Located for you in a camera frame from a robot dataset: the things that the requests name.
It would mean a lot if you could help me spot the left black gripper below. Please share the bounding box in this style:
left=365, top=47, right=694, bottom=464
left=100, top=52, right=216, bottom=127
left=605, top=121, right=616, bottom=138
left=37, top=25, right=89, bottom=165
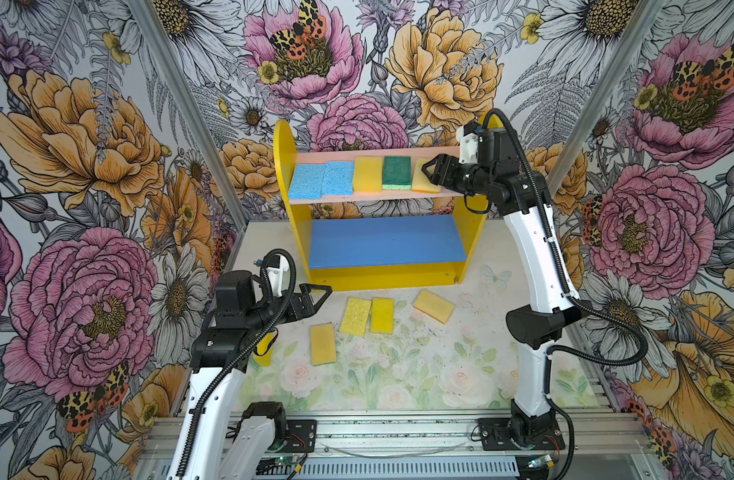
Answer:
left=247, top=283, right=333, bottom=333

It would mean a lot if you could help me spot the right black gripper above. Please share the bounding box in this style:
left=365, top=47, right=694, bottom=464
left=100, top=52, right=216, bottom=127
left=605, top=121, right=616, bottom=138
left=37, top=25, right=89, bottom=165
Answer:
left=422, top=152, right=496, bottom=197

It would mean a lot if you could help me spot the orange-yellow sponge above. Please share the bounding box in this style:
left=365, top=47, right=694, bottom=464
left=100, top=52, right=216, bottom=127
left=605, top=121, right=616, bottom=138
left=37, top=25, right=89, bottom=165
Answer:
left=310, top=323, right=337, bottom=366
left=411, top=158, right=442, bottom=193
left=413, top=289, right=455, bottom=324

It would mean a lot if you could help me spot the green sponge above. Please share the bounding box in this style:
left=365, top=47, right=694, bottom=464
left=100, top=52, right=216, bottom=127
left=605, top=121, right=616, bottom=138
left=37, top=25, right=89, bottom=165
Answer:
left=382, top=156, right=413, bottom=190

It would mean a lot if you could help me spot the pale yellow textured sponge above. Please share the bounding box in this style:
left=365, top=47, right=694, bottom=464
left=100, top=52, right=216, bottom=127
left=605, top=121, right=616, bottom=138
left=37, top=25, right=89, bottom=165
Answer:
left=339, top=297, right=372, bottom=337

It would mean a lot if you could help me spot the thick yellow sponge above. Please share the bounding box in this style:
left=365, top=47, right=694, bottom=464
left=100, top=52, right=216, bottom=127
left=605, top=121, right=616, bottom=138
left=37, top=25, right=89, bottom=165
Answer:
left=352, top=156, right=383, bottom=194

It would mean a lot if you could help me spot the bright yellow small sponge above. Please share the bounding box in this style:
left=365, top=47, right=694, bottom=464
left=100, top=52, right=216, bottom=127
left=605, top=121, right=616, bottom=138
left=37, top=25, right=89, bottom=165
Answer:
left=370, top=298, right=395, bottom=334

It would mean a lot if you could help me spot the blue sponge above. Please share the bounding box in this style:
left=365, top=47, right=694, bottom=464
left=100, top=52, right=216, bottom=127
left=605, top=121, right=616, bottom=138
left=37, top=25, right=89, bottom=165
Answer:
left=288, top=164, right=326, bottom=200
left=321, top=161, right=355, bottom=196

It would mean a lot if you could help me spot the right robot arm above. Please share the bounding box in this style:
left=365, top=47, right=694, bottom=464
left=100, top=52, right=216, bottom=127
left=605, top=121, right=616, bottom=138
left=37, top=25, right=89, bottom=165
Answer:
left=422, top=122, right=584, bottom=449

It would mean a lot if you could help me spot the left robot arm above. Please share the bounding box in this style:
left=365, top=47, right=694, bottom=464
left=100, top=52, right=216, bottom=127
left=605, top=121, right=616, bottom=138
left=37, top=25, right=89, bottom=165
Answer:
left=166, top=267, right=332, bottom=479

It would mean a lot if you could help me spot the yellow shelf with coloured boards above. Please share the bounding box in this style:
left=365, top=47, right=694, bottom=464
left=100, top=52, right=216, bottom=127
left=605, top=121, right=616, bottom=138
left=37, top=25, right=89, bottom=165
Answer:
left=273, top=120, right=486, bottom=291

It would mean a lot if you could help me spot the small yellow sponge at left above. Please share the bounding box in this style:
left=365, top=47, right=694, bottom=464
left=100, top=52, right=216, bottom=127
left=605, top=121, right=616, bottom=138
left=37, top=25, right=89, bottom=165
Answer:
left=253, top=333, right=275, bottom=368

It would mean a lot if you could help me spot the floral table mat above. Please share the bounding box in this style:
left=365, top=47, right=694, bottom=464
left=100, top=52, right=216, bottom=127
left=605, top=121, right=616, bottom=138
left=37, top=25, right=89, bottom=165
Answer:
left=180, top=287, right=575, bottom=415

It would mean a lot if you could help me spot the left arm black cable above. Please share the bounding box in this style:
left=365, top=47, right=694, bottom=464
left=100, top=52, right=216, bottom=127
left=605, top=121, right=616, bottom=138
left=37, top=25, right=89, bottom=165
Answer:
left=176, top=248, right=298, bottom=480

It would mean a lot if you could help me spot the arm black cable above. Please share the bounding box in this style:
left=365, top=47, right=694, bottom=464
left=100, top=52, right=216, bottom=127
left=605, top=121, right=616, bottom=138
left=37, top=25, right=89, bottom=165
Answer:
left=480, top=107, right=650, bottom=480
left=176, top=248, right=298, bottom=480

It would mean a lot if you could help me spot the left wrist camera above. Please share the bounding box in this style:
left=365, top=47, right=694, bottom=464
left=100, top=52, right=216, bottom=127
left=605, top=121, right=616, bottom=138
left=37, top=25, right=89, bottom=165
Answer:
left=252, top=255, right=289, bottom=303

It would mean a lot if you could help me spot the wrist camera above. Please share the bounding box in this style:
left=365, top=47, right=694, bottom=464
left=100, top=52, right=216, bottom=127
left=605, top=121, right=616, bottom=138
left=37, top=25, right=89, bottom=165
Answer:
left=252, top=255, right=289, bottom=303
left=456, top=121, right=481, bottom=164

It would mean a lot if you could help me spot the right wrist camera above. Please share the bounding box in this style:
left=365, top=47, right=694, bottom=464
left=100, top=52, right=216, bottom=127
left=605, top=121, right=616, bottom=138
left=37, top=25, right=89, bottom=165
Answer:
left=456, top=121, right=481, bottom=164

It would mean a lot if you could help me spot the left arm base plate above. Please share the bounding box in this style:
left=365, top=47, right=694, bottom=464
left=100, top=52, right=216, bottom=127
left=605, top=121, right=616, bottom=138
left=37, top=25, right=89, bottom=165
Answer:
left=267, top=419, right=318, bottom=454

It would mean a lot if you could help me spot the aluminium front rail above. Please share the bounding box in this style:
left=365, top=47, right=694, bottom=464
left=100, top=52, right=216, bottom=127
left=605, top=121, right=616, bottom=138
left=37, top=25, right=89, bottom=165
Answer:
left=132, top=411, right=656, bottom=480

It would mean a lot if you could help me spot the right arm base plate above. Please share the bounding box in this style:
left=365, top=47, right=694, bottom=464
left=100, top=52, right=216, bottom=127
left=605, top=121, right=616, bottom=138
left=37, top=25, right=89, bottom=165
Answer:
left=475, top=417, right=565, bottom=452

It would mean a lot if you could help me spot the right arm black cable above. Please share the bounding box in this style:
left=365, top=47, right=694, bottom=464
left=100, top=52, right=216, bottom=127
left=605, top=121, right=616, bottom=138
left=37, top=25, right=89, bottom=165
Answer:
left=480, top=107, right=650, bottom=480

